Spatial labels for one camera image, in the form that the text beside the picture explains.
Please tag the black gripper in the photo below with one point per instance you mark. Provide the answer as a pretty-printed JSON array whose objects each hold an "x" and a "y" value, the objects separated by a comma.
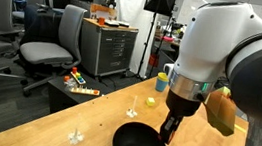
[{"x": 182, "y": 106}]

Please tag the yellow cube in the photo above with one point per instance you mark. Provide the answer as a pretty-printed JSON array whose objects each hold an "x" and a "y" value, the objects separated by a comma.
[{"x": 150, "y": 101}]

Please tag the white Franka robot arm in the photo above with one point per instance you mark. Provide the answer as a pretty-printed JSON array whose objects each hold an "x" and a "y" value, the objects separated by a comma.
[{"x": 215, "y": 43}]

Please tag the black bowl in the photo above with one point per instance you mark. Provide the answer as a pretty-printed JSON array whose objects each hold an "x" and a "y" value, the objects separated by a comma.
[{"x": 139, "y": 144}]

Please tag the blue plastic cup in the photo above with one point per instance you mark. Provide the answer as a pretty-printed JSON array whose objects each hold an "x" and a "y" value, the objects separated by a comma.
[{"x": 161, "y": 86}]

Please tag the clear plastic stand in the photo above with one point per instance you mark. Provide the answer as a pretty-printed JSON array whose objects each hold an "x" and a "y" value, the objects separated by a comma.
[
  {"x": 132, "y": 111},
  {"x": 76, "y": 137}
]

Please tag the yellow plastic cup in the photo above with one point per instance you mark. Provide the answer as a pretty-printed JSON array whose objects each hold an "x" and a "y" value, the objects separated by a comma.
[{"x": 162, "y": 77}]

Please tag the yellow tape strip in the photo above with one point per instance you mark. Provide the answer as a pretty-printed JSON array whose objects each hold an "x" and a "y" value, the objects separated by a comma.
[{"x": 241, "y": 129}]

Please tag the red box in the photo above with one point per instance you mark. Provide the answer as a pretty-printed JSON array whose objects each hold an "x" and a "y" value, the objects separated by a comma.
[{"x": 153, "y": 60}]

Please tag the black light stand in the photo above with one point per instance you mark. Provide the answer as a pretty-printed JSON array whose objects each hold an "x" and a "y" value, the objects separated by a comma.
[{"x": 148, "y": 45}]

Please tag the wooden peg bar toy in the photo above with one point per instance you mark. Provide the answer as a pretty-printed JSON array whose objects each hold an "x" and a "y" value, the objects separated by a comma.
[{"x": 85, "y": 91}]

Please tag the grey drawer cabinet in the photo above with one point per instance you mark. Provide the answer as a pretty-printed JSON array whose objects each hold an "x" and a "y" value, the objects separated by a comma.
[{"x": 107, "y": 50}]

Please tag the colourful wooden stacking toy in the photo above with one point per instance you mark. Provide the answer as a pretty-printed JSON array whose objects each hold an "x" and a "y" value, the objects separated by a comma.
[{"x": 77, "y": 76}]

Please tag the clear plastic bag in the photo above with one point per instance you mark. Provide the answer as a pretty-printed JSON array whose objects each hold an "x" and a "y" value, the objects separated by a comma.
[{"x": 70, "y": 85}]

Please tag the low black table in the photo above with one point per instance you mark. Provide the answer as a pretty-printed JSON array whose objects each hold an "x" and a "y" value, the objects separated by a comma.
[{"x": 60, "y": 98}]

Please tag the small orange ball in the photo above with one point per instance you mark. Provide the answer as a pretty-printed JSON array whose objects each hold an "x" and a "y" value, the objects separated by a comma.
[{"x": 66, "y": 78}]

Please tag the black flat device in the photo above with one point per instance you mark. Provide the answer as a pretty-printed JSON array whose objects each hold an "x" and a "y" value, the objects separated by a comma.
[{"x": 112, "y": 23}]

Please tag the orange cup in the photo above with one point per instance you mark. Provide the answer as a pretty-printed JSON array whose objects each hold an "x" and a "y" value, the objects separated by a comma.
[{"x": 101, "y": 21}]

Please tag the white curtain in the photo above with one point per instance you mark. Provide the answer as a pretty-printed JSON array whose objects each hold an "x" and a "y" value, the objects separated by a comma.
[{"x": 129, "y": 5}]

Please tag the orange wooden sign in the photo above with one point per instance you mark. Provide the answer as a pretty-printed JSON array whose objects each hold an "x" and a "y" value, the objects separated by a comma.
[{"x": 102, "y": 9}]

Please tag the black draped cloth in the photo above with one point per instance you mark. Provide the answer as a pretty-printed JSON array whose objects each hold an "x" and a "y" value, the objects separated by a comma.
[{"x": 39, "y": 25}]

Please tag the yellowish wrist camera box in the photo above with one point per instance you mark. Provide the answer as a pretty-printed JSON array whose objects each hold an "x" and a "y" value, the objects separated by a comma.
[{"x": 222, "y": 111}]

